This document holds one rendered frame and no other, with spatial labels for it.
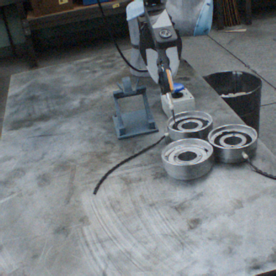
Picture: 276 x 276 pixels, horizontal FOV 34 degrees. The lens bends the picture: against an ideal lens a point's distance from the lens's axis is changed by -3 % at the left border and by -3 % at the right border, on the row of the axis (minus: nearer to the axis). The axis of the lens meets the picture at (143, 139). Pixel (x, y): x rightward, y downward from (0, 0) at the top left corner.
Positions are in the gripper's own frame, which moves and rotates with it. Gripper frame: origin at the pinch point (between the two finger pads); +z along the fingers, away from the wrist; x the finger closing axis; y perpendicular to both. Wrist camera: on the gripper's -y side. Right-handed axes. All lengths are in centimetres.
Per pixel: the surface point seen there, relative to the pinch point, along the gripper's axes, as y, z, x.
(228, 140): -14.3, 11.1, -9.9
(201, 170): -23.6, 10.9, -1.1
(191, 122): -4.0, 10.4, -4.3
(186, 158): -16.6, 11.8, 0.3
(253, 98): 91, 55, -55
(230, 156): -21.1, 11.0, -8.1
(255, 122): 94, 69, -57
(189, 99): 4.9, 8.8, -6.2
